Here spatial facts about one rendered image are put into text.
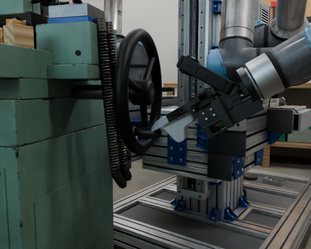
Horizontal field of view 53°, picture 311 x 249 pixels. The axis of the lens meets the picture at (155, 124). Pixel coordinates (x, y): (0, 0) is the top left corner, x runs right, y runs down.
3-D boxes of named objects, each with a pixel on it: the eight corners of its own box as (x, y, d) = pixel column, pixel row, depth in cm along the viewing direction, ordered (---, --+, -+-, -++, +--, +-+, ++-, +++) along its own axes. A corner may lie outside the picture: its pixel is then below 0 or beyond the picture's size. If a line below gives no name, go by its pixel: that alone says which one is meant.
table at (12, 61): (14, 75, 44) (11, 31, 43) (-139, 77, 52) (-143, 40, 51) (145, 81, 102) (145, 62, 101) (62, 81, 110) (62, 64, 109)
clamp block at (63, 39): (90, 64, 65) (89, 20, 64) (35, 65, 69) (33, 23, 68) (118, 68, 79) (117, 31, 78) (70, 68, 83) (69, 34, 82)
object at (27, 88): (21, 99, 59) (20, 78, 59) (-64, 98, 65) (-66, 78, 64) (108, 94, 97) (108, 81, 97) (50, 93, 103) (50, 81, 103)
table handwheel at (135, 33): (151, 1, 70) (172, 90, 92) (72, 7, 75) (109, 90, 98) (118, 96, 53) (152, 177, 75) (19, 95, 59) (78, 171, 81)
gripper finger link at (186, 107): (167, 123, 58) (209, 100, 55) (163, 115, 58) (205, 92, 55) (173, 120, 62) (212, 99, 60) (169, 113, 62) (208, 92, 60)
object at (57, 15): (88, 21, 66) (87, -6, 65) (43, 24, 69) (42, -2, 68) (113, 31, 78) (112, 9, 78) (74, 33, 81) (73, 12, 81)
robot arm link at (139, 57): (147, 64, 135) (146, 32, 133) (119, 64, 139) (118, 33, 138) (156, 65, 146) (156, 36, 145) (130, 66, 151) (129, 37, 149)
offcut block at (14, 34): (23, 50, 65) (22, 28, 65) (34, 48, 63) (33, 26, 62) (4, 48, 62) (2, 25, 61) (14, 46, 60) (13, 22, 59)
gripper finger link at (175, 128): (159, 153, 60) (200, 132, 58) (144, 127, 60) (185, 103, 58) (163, 150, 63) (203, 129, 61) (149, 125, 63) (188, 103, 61)
